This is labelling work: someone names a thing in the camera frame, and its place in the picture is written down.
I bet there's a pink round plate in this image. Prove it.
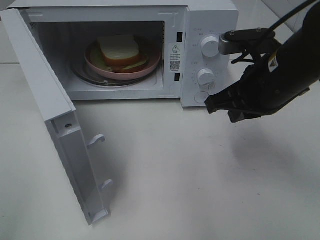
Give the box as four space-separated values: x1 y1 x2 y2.
84 34 162 81

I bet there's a glass microwave turntable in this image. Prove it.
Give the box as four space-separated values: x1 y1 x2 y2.
69 37 162 87

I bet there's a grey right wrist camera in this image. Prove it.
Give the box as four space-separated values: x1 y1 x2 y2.
218 28 281 55

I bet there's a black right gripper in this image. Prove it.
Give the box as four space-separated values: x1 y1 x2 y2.
204 37 313 123

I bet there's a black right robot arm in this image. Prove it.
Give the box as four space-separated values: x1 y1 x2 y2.
205 0 320 123

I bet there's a toy sandwich with bread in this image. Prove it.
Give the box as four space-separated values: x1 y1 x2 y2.
88 34 149 74

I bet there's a black camera cable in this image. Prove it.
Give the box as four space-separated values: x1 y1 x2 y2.
231 0 316 65

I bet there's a white microwave oven body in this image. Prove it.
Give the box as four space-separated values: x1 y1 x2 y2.
6 0 239 107

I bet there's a white microwave door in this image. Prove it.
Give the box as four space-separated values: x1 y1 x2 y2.
0 8 113 225

